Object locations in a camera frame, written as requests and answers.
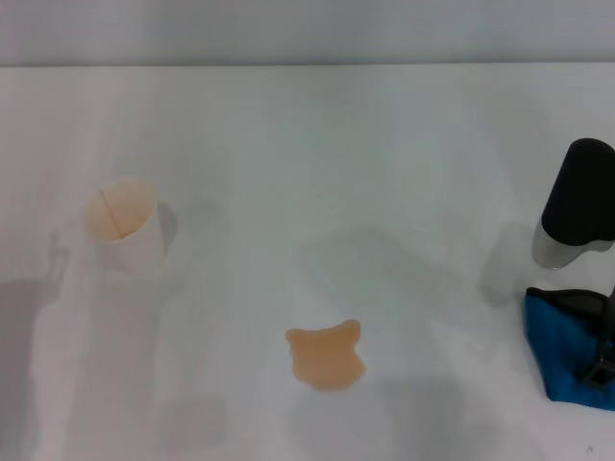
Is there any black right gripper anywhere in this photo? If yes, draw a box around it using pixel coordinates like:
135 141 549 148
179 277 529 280
582 284 615 390

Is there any white paper cup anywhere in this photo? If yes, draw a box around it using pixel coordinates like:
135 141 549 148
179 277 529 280
83 176 167 276

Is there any brown water stain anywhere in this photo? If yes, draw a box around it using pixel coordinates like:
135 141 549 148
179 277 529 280
283 319 368 393

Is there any blue rag with black edge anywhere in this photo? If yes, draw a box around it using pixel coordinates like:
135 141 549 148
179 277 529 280
523 286 615 412

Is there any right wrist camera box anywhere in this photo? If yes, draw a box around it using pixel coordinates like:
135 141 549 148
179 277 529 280
529 137 615 271

